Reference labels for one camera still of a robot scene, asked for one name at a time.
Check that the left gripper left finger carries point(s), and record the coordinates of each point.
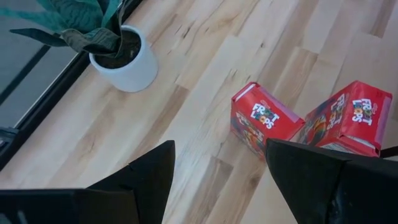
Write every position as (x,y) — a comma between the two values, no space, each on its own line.
(149,180)

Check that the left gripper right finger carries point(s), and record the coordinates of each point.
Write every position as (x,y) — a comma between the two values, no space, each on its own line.
(326,193)

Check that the red Froot Loops box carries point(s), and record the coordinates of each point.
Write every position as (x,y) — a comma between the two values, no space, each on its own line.
(267,115)
(357,115)

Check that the green plant in white pot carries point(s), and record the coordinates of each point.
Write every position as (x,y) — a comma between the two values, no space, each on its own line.
(136,71)

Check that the black aluminium table frame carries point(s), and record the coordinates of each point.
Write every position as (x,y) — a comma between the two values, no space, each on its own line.
(37,115)

